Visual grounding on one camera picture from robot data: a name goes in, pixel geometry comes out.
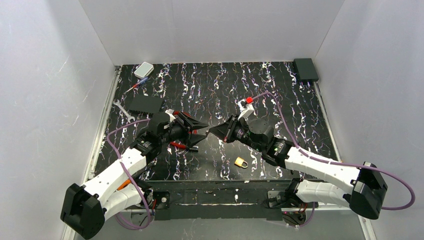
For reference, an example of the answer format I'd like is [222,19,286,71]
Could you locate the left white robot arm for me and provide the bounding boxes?
[60,111,209,240]

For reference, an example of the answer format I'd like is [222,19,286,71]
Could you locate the silver wrench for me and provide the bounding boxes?
[113,100,136,123]

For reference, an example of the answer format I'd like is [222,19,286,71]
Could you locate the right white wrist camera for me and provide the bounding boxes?
[237,97,254,120]

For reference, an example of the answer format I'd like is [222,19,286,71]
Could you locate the red cable lock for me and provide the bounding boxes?
[170,110,199,153]

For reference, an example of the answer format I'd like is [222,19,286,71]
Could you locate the black flat box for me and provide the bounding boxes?
[128,95,164,114]

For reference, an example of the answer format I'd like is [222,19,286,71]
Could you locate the red blue screwdriver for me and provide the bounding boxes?
[124,76,149,94]

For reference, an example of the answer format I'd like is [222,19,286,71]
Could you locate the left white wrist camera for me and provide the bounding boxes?
[165,109,176,123]

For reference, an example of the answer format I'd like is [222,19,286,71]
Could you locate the white rectangular box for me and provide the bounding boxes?
[133,62,154,79]

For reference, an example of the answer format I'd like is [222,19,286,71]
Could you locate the brass padlock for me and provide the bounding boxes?
[234,157,249,169]

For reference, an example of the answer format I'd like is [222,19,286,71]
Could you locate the black corner box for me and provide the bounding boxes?
[293,58,319,83]

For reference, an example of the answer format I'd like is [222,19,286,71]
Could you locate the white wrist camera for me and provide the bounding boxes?
[165,109,176,123]
[237,97,254,120]

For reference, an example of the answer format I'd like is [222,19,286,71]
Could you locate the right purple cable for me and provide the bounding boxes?
[251,92,416,211]

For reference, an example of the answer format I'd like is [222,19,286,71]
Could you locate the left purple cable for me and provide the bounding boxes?
[105,118,155,231]

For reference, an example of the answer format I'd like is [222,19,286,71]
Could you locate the purple cable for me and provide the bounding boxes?
[105,118,155,231]
[251,92,416,211]

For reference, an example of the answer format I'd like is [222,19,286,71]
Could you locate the orange cable connector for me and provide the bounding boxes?
[117,179,132,191]

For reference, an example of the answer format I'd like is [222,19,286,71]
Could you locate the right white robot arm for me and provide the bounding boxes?
[209,116,388,220]

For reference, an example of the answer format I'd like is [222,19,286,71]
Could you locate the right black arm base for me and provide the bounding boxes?
[262,190,319,211]

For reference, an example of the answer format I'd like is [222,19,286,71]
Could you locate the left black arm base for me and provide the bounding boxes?
[153,191,171,210]

